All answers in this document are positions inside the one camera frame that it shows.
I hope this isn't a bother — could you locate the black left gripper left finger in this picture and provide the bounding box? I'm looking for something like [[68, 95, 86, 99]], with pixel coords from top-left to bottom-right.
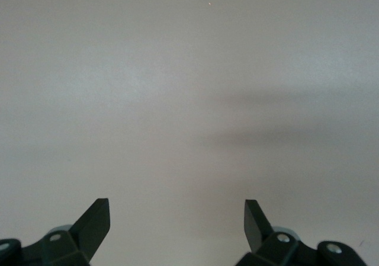
[[0, 198, 111, 266]]

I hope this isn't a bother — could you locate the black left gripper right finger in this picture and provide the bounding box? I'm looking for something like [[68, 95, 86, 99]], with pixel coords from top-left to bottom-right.
[[236, 199, 370, 266]]

